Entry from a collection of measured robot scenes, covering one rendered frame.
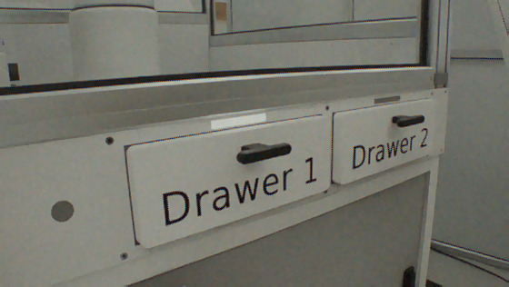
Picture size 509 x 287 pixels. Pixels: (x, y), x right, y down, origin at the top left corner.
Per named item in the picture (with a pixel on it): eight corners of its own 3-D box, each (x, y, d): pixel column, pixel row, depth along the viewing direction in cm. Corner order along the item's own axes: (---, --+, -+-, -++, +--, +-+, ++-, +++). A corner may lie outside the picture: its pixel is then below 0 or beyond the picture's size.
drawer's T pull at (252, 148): (293, 153, 47) (293, 143, 47) (242, 165, 42) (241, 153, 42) (273, 149, 50) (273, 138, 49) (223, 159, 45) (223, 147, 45)
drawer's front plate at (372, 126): (432, 153, 77) (436, 99, 74) (340, 185, 59) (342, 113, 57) (424, 152, 78) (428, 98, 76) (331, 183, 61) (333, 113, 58)
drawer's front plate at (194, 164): (329, 189, 58) (330, 115, 55) (142, 250, 40) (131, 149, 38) (320, 186, 59) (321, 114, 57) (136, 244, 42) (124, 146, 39)
